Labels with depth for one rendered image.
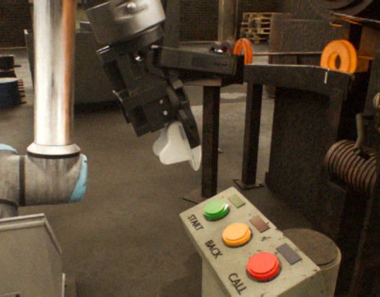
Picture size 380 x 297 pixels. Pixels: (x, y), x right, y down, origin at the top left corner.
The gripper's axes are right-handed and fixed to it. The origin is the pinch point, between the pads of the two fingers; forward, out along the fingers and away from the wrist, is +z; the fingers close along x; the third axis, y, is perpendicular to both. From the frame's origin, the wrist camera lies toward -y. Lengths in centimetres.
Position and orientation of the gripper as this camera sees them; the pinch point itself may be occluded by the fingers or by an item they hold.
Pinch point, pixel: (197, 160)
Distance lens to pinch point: 54.7
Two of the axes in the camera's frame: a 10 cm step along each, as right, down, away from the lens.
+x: 3.4, 3.3, -8.8
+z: 3.2, 8.4, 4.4
